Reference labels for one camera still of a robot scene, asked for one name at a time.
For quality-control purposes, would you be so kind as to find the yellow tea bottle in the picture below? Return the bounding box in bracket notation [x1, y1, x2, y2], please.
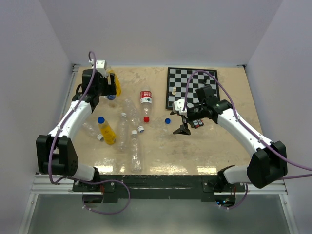
[109, 69, 121, 96]

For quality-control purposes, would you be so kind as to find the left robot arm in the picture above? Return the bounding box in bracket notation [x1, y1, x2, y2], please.
[36, 68, 117, 191]

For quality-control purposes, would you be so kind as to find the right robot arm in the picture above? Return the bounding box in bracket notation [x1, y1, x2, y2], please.
[171, 85, 288, 192]

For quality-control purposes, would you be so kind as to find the clear crushed bottle middle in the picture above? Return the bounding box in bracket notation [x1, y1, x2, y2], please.
[123, 98, 144, 133]

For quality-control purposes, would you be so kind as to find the red label clear bottle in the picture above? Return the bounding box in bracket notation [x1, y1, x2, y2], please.
[140, 85, 153, 123]

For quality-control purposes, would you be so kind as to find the upright clear bottle white cap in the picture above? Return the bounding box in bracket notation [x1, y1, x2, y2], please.
[117, 113, 128, 152]

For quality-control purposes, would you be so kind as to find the clear bottle far left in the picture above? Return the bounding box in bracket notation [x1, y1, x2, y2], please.
[82, 122, 104, 142]

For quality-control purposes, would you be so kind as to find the long clear crushed bottle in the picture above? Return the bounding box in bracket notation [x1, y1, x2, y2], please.
[130, 130, 142, 173]

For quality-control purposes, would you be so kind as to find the cartoon fridge magnet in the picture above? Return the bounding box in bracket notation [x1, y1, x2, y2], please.
[191, 119, 204, 129]

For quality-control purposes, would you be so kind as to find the black white chessboard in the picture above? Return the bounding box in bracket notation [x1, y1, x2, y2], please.
[165, 67, 220, 110]

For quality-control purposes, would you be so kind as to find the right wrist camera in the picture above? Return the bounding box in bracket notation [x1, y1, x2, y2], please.
[172, 99, 187, 117]

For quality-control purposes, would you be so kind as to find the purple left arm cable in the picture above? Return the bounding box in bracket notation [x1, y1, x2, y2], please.
[48, 50, 98, 185]

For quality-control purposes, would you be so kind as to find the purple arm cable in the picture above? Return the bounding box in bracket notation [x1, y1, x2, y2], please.
[184, 70, 312, 180]
[48, 50, 98, 185]

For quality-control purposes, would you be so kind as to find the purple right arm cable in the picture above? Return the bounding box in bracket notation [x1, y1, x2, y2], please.
[184, 70, 312, 180]

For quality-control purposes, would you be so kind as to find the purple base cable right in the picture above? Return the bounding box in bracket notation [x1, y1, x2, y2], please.
[218, 184, 249, 210]

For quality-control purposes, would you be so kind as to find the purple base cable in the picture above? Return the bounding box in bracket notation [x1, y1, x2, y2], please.
[218, 184, 249, 210]
[82, 179, 131, 215]

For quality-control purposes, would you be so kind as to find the black base frame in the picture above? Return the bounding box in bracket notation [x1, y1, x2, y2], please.
[73, 175, 245, 203]

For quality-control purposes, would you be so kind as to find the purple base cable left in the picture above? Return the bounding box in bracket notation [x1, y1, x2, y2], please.
[82, 179, 131, 215]

